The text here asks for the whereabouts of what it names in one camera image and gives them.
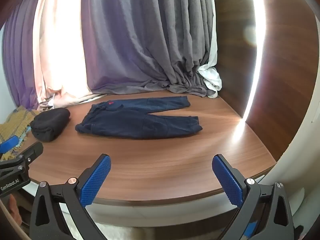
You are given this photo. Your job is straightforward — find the navy blue pants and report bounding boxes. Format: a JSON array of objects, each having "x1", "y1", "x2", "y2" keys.
[{"x1": 75, "y1": 95, "x2": 203, "y2": 140}]

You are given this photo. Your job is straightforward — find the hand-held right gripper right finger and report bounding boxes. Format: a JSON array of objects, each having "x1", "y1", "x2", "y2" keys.
[{"x1": 212, "y1": 154, "x2": 295, "y2": 240}]

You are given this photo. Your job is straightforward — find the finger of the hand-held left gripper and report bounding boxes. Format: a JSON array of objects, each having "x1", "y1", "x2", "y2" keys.
[
  {"x1": 0, "y1": 136, "x2": 20, "y2": 155},
  {"x1": 14, "y1": 141, "x2": 44, "y2": 167}
]

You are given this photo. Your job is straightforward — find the grey curtain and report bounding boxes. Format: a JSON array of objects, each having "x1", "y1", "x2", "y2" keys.
[
  {"x1": 1, "y1": 0, "x2": 42, "y2": 108},
  {"x1": 81, "y1": 0, "x2": 220, "y2": 98}
]

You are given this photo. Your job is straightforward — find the black folded cloth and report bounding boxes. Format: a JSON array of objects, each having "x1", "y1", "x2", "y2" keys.
[{"x1": 30, "y1": 107, "x2": 71, "y2": 143}]

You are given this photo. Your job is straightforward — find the white curtain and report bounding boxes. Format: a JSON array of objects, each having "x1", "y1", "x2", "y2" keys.
[{"x1": 197, "y1": 12, "x2": 222, "y2": 98}]

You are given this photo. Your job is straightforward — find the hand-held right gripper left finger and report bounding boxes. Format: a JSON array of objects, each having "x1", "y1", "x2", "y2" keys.
[{"x1": 29, "y1": 153, "x2": 112, "y2": 240}]

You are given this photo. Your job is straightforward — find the yellow plaid blanket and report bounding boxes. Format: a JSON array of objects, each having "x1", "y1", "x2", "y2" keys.
[{"x1": 0, "y1": 106, "x2": 41, "y2": 162}]

